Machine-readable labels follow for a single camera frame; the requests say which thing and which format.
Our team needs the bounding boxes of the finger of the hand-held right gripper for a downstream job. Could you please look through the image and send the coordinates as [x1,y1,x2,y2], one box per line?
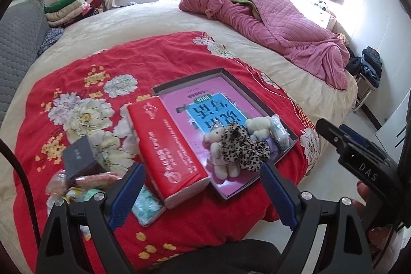
[315,118,350,156]
[340,124,370,148]

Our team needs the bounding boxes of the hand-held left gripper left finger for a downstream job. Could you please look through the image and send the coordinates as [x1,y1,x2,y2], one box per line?
[35,162,146,274]

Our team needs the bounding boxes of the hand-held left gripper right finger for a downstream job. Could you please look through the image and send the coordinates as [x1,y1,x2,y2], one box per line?
[259,162,375,274]

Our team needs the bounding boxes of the white green wet wipes packet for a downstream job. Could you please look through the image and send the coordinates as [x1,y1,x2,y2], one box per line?
[131,185,166,227]

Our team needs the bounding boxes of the green sponge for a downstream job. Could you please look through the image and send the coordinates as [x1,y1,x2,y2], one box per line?
[66,187,106,202]

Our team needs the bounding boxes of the brown leopard print scrunchie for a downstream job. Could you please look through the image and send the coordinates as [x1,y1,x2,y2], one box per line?
[239,139,272,172]

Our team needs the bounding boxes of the white green tissue packet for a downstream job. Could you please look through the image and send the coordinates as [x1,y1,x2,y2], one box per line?
[269,114,290,153]

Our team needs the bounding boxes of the white bear purple dress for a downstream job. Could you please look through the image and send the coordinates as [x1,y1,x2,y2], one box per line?
[246,117,277,154]

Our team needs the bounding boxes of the cream bear lilac sequin dress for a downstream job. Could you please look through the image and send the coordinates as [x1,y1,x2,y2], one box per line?
[203,126,241,179]

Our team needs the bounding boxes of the dark cardboard box tray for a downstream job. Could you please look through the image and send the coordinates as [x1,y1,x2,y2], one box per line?
[151,68,299,201]

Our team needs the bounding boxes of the person's right hand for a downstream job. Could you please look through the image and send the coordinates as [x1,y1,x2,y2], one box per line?
[352,181,400,250]

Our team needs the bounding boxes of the red tissue pack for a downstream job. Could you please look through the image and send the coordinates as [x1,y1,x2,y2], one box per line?
[127,97,211,210]

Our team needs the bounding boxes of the small dark grey box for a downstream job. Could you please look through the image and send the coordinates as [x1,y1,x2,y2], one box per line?
[62,135,108,181]

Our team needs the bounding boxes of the pink packet clear wrap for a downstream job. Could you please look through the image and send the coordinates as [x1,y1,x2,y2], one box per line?
[45,169,69,197]

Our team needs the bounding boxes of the dark clothes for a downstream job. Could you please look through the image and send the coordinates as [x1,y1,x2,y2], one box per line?
[345,56,363,75]

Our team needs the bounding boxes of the stack of blue jeans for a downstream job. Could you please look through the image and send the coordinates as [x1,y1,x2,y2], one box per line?
[361,46,382,79]

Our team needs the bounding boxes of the pink book blue title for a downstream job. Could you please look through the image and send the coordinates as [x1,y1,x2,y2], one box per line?
[159,75,291,197]

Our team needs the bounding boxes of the white nightstand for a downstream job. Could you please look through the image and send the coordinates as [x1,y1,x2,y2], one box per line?
[308,0,338,31]

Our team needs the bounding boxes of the pink quilted duvet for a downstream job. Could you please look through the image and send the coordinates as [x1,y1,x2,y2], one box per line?
[178,0,350,90]

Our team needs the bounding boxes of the red floral blanket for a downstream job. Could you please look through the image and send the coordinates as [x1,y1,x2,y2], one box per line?
[14,31,322,273]

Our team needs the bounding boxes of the dark blue patterned pillow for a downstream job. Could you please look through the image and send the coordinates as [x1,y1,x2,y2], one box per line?
[37,27,65,58]

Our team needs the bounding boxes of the grey quilted headboard cushion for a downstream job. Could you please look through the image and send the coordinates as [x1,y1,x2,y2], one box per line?
[0,0,49,120]

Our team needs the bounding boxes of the stack of folded clothes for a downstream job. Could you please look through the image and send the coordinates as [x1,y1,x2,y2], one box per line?
[44,0,105,29]

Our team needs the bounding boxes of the metal frame stool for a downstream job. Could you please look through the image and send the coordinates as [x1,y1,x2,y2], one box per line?
[353,73,382,130]

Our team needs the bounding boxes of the black cable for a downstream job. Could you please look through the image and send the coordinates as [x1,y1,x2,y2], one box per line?
[0,137,34,230]

